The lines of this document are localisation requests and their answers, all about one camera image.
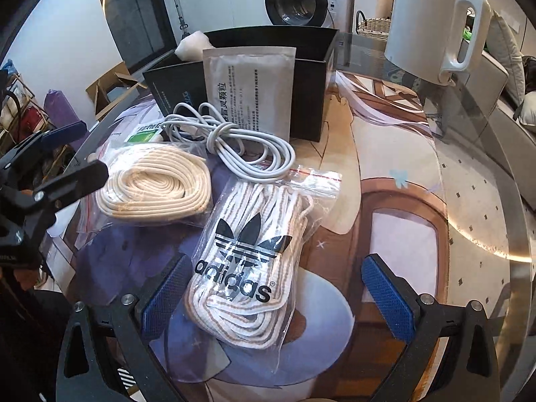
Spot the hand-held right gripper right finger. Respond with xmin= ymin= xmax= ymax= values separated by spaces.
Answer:
xmin=361 ymin=253 xmax=499 ymax=402

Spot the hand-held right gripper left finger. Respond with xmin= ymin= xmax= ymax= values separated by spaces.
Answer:
xmin=56 ymin=253 xmax=195 ymax=402

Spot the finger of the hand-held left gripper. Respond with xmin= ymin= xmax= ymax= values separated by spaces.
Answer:
xmin=0 ymin=121 xmax=87 ymax=172
xmin=17 ymin=161 xmax=110 ymax=215

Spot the bag of cream shoelaces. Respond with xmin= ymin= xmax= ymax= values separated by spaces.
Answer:
xmin=81 ymin=140 xmax=214 ymax=235

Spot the bag of striped white shoelaces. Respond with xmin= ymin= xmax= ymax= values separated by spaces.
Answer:
xmin=184 ymin=167 xmax=342 ymax=373

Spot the black box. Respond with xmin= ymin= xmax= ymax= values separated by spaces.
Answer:
xmin=142 ymin=28 xmax=340 ymax=141

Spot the person's left hand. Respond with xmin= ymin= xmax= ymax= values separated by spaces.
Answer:
xmin=12 ymin=265 xmax=40 ymax=291

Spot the purple bag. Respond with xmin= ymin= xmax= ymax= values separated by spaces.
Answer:
xmin=44 ymin=89 xmax=78 ymax=132

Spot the storage rack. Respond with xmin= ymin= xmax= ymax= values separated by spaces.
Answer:
xmin=0 ymin=61 xmax=55 ymax=155

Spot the cardboard box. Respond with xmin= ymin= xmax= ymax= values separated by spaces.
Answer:
xmin=86 ymin=61 xmax=147 ymax=120

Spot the green label packet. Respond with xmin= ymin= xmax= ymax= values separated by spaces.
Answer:
xmin=128 ymin=123 xmax=168 ymax=147

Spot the black booklet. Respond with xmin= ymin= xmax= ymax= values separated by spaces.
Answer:
xmin=143 ymin=62 xmax=207 ymax=115

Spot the dark glass door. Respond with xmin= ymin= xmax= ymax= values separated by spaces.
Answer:
xmin=93 ymin=0 xmax=177 ymax=74

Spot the white cotton wad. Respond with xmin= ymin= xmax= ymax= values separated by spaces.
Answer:
xmin=174 ymin=30 xmax=212 ymax=61

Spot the mop pole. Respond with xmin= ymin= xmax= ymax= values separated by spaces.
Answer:
xmin=165 ymin=0 xmax=191 ymax=43

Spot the white foil pouch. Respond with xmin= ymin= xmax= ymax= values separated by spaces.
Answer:
xmin=202 ymin=46 xmax=297 ymax=143

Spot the white cabinet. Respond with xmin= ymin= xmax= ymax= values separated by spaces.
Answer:
xmin=157 ymin=0 xmax=269 ymax=34

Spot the grey sofa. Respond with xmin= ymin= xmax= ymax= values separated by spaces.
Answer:
xmin=481 ymin=50 xmax=536 ymax=177

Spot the wicker basket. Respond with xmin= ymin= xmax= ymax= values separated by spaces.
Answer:
xmin=356 ymin=10 xmax=392 ymax=38

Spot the grey cushion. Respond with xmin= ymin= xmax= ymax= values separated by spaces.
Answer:
xmin=488 ymin=10 xmax=526 ymax=110

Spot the white electric kettle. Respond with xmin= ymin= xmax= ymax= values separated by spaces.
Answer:
xmin=383 ymin=0 xmax=492 ymax=84

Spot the white cable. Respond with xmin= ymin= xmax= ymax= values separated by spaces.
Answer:
xmin=155 ymin=103 xmax=296 ymax=179

